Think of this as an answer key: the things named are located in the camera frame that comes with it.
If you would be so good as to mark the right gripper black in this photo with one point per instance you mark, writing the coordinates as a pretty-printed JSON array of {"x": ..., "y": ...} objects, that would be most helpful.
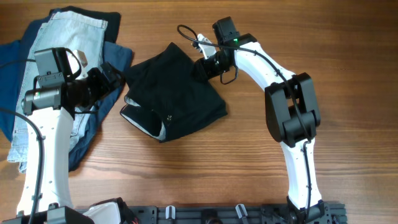
[{"x": 203, "y": 71}]

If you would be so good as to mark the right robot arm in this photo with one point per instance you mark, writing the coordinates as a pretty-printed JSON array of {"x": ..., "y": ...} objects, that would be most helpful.
[{"x": 291, "y": 108}]

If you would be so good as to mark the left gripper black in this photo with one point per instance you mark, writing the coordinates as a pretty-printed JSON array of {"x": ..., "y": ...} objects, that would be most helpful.
[{"x": 96, "y": 75}]

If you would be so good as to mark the black garment under pile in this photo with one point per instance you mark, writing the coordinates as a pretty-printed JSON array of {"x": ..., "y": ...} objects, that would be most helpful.
[{"x": 113, "y": 19}]

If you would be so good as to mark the blue garment at left edge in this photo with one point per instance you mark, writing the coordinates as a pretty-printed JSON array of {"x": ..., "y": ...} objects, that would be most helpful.
[{"x": 7, "y": 87}]

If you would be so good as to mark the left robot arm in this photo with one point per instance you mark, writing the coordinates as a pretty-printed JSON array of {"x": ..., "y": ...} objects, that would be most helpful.
[{"x": 49, "y": 111}]

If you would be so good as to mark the black shorts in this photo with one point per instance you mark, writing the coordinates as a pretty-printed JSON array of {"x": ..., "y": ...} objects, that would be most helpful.
[{"x": 169, "y": 98}]

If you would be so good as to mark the light blue denim shorts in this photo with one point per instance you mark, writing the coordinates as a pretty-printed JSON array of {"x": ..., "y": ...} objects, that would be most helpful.
[{"x": 62, "y": 29}]

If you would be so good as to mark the navy blue shorts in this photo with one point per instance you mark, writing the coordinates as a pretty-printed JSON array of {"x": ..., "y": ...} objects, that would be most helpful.
[{"x": 118, "y": 56}]

